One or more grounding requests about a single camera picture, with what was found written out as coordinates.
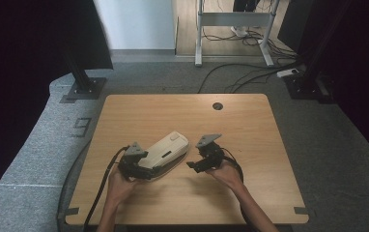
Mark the person's right hand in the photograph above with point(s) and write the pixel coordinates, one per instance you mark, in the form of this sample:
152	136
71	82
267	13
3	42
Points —
227	177

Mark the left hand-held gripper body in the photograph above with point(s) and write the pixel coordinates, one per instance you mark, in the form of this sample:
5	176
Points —
129	166

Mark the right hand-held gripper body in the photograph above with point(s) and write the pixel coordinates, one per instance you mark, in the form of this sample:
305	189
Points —
212	156

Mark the beige pencil case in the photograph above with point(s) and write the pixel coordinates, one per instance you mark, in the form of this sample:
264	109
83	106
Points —
168	150

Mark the grey tape strip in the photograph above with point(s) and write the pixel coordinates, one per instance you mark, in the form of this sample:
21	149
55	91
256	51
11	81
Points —
301	210
72	212

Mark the white power strip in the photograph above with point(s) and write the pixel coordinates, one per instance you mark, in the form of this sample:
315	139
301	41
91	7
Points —
287	72

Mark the grey floor tape mark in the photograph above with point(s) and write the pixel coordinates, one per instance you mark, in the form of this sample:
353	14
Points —
82	127

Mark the black curtain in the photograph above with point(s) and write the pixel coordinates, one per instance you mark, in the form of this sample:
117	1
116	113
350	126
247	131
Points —
28	64
359	64

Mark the person's left hand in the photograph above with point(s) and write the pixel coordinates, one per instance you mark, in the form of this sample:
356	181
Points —
119	187

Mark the white metal desk frame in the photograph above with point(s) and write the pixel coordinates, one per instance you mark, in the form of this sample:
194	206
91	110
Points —
234	18

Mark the black stand with square base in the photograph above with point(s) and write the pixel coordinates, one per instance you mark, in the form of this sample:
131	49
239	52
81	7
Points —
84	87
308	83

